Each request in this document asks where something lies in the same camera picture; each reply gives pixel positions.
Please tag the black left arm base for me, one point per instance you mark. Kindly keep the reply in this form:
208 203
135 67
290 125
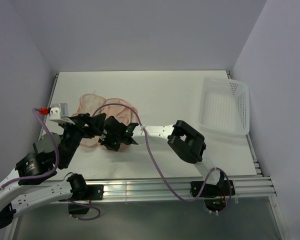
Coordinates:
94 192

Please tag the white perforated plastic basket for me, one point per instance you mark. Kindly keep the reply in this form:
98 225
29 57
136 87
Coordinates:
224 107

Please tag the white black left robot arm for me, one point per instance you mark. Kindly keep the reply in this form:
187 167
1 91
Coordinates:
50 153

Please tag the pink mesh laundry bag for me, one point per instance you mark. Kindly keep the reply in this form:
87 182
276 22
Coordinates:
89 103

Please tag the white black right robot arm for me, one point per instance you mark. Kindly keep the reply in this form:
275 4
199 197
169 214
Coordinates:
186 142

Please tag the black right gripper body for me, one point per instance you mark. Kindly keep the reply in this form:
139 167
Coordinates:
112 141

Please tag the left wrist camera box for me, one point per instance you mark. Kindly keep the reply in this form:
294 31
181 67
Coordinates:
57 113

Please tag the aluminium frame rail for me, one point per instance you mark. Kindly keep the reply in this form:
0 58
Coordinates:
154 189

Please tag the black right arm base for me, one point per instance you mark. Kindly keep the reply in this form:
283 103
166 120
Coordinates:
216 195

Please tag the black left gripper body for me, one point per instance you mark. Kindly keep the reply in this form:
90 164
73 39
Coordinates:
73 135

